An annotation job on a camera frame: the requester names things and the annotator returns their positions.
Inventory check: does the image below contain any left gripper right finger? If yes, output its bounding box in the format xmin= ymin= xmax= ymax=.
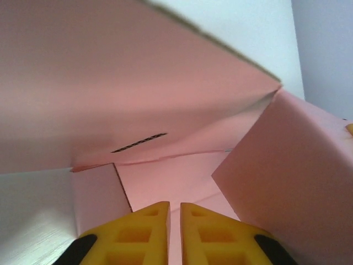
xmin=180 ymin=203 xmax=300 ymax=265

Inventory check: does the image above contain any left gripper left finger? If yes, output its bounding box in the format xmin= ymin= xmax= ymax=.
xmin=62 ymin=201 xmax=170 ymax=265

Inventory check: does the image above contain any pink paper box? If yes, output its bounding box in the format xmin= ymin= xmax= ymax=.
xmin=0 ymin=0 xmax=353 ymax=265

